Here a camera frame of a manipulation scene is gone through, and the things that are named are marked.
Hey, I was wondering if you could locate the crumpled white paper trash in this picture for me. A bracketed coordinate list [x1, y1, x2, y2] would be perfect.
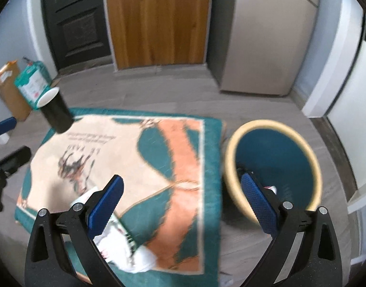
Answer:
[93, 213, 156, 274]

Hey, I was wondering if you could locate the teal yellow-rimmed trash bin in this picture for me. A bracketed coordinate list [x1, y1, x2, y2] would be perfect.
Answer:
[223, 119, 323, 224]

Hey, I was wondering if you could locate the brown cardboard box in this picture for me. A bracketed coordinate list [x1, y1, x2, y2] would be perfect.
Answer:
[0, 60, 31, 122]

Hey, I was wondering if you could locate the black paper cup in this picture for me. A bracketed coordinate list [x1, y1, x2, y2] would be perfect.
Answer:
[37, 87, 74, 133]

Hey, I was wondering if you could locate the teal tissue pack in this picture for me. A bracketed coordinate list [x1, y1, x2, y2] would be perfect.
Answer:
[14, 56, 52, 110]

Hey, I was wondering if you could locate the teal orange patterned rug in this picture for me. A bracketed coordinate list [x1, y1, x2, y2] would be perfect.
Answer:
[15, 108, 225, 286]

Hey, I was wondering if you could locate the black entrance door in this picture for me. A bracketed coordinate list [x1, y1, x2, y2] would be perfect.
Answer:
[42, 0, 110, 70]

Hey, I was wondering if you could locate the white interior door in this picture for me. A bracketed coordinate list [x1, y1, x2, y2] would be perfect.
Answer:
[328, 21, 366, 188]

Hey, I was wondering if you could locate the wooden cabinet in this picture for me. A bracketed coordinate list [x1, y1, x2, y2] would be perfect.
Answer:
[105, 0, 211, 70]

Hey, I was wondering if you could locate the beige refrigerator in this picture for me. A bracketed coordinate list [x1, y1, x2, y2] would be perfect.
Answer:
[206, 0, 319, 96]

